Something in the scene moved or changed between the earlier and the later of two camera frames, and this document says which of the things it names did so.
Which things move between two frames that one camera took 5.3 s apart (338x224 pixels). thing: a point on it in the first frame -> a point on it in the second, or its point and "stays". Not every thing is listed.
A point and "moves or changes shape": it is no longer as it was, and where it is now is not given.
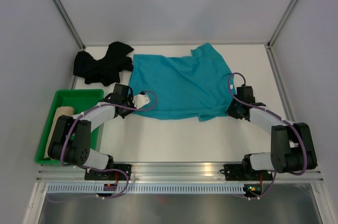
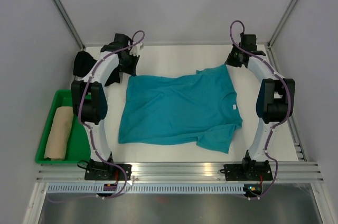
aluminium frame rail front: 152,172 stays
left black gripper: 130,99 -> 131,71
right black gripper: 231,113 -> 230,61
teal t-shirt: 186,86 moves or changes shape
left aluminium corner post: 62,9 stays
